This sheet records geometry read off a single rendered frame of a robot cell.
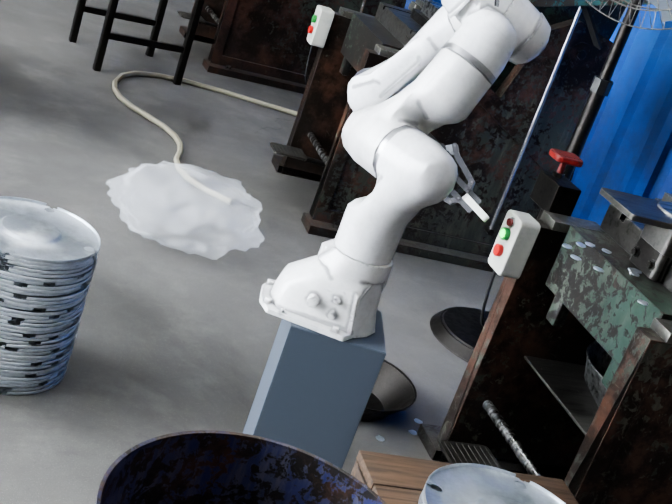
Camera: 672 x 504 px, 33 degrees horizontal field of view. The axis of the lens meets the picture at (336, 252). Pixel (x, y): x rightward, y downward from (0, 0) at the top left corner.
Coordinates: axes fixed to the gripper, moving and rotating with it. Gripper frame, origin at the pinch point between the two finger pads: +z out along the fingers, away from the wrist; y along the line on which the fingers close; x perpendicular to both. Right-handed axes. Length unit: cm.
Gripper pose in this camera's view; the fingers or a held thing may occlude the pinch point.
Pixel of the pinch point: (475, 207)
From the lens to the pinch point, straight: 245.4
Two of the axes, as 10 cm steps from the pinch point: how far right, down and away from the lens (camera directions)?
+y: 7.3, -6.7, -1.1
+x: 1.9, 0.4, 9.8
